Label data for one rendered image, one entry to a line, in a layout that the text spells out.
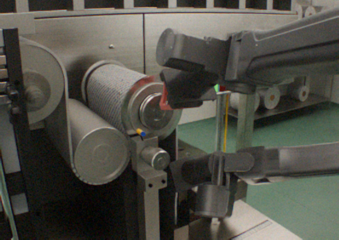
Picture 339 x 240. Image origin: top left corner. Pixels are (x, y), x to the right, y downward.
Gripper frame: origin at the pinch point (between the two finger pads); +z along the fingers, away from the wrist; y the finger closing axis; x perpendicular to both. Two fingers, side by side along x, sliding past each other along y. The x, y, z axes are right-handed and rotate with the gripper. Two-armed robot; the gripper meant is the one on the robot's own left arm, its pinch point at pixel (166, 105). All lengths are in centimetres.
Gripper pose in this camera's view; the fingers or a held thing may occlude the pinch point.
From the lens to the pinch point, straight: 66.9
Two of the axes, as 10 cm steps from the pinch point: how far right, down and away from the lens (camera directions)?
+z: -5.0, 3.9, 7.8
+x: -3.0, -9.2, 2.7
